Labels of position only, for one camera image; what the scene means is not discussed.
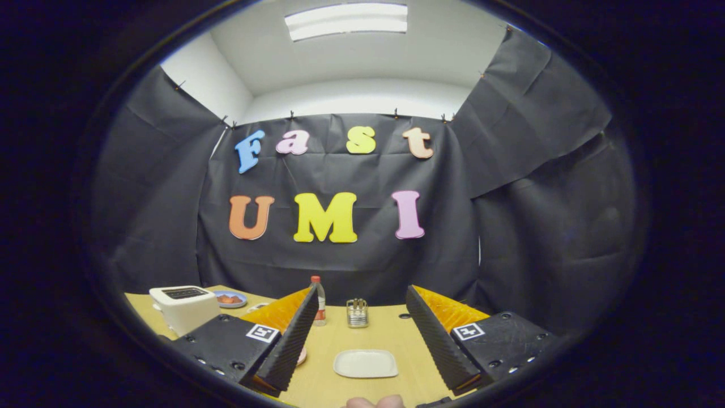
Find small blue plate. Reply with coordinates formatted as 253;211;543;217
214;291;248;309

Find metal wire utensil holder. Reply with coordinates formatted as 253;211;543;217
346;298;369;329

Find clear plastic water bottle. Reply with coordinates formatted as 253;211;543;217
310;276;327;327

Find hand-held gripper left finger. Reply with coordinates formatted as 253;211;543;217
170;283;319;397

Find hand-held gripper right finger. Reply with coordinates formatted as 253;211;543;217
405;285;558;396

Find white square plate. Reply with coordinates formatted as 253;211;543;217
333;349;399;379

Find white toaster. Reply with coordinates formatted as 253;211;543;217
149;286;220;338

